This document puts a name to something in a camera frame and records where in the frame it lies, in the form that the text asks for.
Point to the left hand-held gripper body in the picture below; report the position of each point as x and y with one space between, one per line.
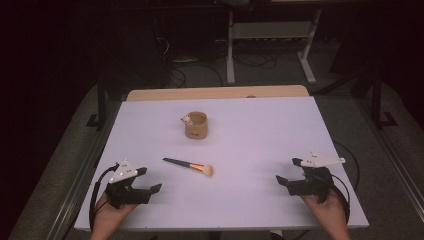
124 195

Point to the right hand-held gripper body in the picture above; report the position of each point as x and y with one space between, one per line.
313 185

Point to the wooden cup with animal figure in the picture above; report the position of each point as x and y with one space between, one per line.
196 128

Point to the person's left hand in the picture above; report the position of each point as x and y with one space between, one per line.
111 215

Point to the person's right hand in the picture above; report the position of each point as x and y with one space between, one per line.
328 213

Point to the white board on table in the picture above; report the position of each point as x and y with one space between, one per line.
233 150

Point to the black metal stand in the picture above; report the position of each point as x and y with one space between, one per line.
377 103
101 106

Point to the white metal desk frame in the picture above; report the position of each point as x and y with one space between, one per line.
230 66

